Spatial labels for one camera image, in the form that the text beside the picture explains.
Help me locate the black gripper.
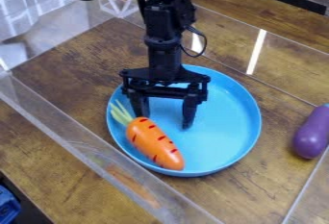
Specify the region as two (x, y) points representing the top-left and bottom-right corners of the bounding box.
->
(118, 38), (211, 129)

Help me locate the purple toy eggplant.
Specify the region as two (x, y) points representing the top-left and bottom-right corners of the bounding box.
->
(292, 103), (329, 159)

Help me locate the clear acrylic barrier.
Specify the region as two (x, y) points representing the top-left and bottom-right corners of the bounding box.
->
(0, 1), (329, 224)

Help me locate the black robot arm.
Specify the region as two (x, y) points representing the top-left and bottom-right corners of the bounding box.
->
(120, 0), (211, 129)

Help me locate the blue round tray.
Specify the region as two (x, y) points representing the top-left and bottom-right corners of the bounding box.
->
(106, 65), (262, 177)

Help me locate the orange toy carrot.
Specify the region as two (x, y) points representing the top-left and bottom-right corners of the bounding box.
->
(109, 101), (184, 170)

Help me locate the blue plastic crate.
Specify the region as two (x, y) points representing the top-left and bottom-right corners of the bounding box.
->
(0, 185), (19, 224)

